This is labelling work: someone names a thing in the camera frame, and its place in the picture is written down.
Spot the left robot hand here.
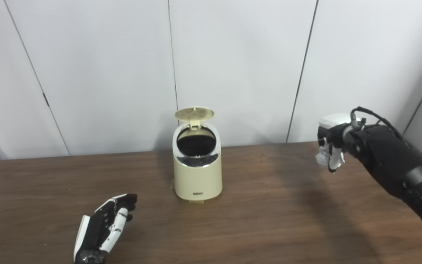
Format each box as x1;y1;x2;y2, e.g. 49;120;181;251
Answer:
73;193;138;264

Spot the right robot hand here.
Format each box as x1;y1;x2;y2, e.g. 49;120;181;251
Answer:
315;113;365;173

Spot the white paper ball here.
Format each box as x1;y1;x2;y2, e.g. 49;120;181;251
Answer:
315;147;329;167

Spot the cream round bin lid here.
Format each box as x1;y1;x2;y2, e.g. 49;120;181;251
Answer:
175;106;215;129

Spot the cream-colored bin body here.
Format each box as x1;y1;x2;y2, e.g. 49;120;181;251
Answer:
173;123;223;201

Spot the black bin liner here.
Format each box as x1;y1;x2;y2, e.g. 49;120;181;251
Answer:
177;128;219;167

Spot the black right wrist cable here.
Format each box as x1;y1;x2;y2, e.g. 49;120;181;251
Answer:
350;106;422;264

